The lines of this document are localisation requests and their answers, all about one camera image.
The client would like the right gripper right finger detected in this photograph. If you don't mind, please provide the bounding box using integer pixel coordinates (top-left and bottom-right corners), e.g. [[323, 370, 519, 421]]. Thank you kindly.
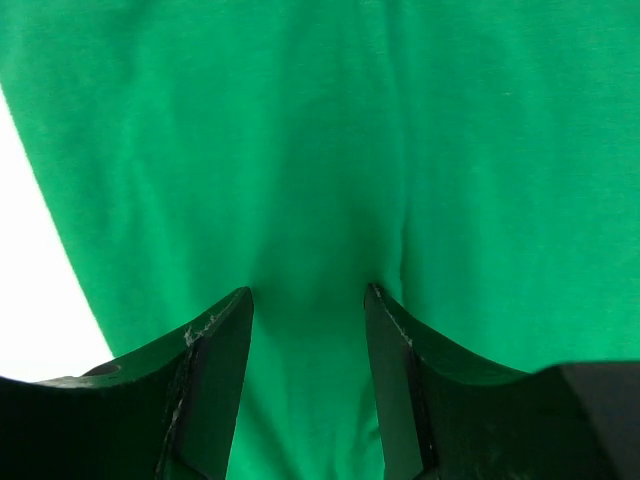
[[364, 285, 639, 479]]

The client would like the green t shirt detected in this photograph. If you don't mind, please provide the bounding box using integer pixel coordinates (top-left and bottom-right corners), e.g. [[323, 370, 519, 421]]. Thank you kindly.
[[1, 1, 639, 479]]

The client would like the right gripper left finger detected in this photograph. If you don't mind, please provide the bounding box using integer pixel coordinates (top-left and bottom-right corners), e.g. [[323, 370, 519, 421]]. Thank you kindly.
[[1, 287, 253, 479]]

